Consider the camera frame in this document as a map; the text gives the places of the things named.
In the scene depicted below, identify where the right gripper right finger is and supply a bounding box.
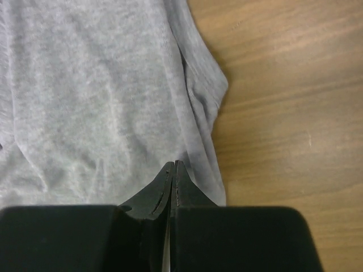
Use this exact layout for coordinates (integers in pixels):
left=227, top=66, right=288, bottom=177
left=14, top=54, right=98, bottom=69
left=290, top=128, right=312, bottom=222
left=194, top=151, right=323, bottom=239
left=170, top=160, right=323, bottom=271

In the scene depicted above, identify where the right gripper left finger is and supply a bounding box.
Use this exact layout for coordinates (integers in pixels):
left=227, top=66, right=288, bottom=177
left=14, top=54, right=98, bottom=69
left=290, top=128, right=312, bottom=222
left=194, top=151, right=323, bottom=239
left=1, top=162, right=174, bottom=271

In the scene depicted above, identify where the grey tank top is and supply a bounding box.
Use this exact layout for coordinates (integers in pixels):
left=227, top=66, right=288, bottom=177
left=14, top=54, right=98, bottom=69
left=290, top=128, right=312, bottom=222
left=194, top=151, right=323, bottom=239
left=1, top=1, right=228, bottom=206

